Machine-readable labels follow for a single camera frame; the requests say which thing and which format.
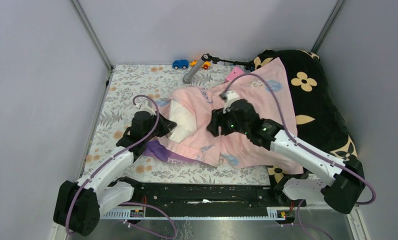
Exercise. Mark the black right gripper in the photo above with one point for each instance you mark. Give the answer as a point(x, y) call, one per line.
point(218, 119)

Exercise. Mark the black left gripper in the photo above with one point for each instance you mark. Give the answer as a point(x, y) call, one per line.
point(166, 126)

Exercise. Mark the white pillow with yellow edge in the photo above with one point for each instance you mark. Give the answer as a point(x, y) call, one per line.
point(186, 124)

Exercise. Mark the pink pillow with princess print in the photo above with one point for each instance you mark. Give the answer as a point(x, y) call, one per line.
point(190, 107)

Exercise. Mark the black blanket with yellow flowers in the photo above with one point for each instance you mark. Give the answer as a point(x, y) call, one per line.
point(318, 120)

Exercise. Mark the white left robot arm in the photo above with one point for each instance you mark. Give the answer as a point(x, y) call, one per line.
point(81, 204)

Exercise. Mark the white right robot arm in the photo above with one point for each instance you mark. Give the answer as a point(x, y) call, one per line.
point(342, 182)

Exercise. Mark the floral patterned bed sheet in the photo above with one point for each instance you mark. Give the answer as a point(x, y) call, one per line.
point(157, 82)

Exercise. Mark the pink metronome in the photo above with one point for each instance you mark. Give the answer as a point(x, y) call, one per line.
point(236, 71)

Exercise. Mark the blue toy car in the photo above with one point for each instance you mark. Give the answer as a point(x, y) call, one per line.
point(180, 64)

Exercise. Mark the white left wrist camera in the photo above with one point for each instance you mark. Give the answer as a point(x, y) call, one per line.
point(144, 106)

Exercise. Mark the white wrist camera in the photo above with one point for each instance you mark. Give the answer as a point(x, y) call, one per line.
point(228, 97)
point(144, 106)

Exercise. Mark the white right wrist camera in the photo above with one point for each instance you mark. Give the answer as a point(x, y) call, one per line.
point(228, 97)

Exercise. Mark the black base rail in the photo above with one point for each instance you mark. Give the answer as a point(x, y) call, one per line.
point(179, 200)

